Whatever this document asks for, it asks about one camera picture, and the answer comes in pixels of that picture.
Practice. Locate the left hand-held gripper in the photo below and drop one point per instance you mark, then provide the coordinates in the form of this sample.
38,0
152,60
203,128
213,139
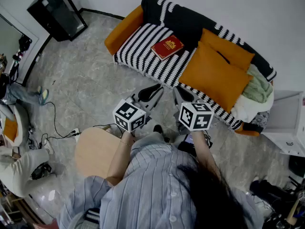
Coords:
128,116

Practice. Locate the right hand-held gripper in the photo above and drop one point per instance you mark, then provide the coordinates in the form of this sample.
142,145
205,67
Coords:
196,116

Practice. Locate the red book with gold crest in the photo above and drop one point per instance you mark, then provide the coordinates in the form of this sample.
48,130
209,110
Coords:
166,47

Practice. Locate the orange sofa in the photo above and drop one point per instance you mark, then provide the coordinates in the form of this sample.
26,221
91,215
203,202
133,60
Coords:
124,32

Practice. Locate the person's left forearm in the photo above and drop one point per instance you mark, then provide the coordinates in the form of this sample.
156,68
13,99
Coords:
119,159

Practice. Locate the person's right forearm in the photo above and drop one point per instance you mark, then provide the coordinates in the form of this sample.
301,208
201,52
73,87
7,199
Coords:
203,149

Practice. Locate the large orange cushion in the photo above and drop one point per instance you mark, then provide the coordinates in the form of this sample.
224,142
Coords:
209,77

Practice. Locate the person's black shoe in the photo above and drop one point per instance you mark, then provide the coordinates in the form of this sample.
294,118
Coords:
157,129

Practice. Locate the black white striped blanket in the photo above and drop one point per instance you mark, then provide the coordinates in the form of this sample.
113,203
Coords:
140,46

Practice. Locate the black waist device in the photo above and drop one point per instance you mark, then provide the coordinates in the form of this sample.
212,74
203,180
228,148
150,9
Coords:
188,149

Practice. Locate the small orange cushion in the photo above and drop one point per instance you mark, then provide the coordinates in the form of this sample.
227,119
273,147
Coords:
236,54

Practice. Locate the green knitted blanket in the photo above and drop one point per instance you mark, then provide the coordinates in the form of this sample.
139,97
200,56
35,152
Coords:
258,87

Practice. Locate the dark patterned cloth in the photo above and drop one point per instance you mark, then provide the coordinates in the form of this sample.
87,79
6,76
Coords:
259,120

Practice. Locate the round wooden side table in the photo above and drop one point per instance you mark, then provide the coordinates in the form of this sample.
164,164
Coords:
95,151

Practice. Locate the white power strip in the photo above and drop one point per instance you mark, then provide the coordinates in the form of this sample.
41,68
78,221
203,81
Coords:
76,132

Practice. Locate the person's striped shirt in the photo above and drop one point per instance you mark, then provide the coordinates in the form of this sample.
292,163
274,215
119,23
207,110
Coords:
147,187

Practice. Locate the white cabinet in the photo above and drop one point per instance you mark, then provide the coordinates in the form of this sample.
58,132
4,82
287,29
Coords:
286,128

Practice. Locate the black glass cabinet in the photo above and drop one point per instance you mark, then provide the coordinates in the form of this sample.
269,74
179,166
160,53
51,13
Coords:
57,15

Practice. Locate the white round armchair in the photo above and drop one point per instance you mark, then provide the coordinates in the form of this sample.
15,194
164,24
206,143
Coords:
23,123

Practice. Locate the black bin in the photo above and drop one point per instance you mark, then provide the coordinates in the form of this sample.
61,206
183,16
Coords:
297,167

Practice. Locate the orange chair seat pad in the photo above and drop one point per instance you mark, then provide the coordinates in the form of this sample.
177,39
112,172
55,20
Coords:
10,130

